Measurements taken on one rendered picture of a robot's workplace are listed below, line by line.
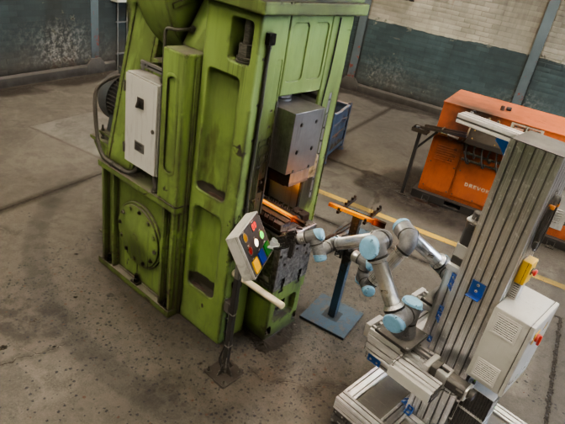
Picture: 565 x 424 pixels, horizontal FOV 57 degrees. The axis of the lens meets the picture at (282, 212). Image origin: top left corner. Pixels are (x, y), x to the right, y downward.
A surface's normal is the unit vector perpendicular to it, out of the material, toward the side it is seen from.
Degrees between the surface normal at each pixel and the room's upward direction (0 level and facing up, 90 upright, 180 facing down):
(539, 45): 90
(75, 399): 0
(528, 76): 90
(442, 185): 90
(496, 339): 90
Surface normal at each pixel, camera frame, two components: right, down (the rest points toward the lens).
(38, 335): 0.15, -0.87
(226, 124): -0.65, 0.26
